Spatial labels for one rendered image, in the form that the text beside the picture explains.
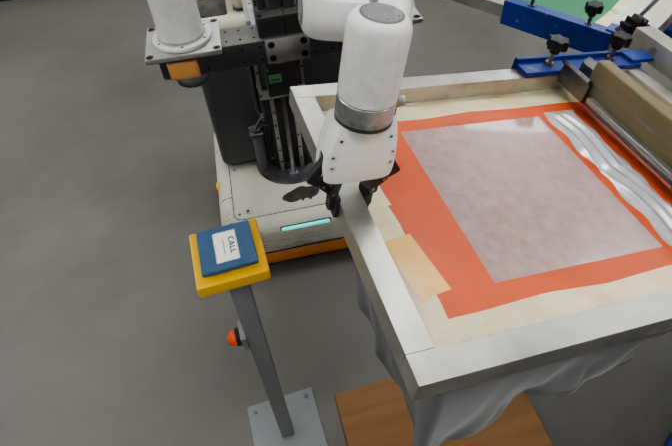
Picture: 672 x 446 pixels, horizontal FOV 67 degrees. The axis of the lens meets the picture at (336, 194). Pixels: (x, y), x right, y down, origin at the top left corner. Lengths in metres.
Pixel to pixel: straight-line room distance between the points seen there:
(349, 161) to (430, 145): 0.29
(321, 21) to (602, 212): 0.55
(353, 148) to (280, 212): 1.28
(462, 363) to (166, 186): 2.08
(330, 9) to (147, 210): 1.94
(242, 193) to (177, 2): 1.04
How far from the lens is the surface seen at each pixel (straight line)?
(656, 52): 1.39
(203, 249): 0.95
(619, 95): 1.10
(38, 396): 2.13
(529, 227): 0.84
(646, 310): 0.77
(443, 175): 0.87
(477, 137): 0.98
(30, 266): 2.49
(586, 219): 0.90
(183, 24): 1.14
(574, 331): 0.70
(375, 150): 0.66
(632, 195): 0.99
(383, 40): 0.56
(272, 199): 1.95
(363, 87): 0.59
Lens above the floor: 1.70
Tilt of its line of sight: 47 degrees down
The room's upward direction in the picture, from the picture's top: 4 degrees counter-clockwise
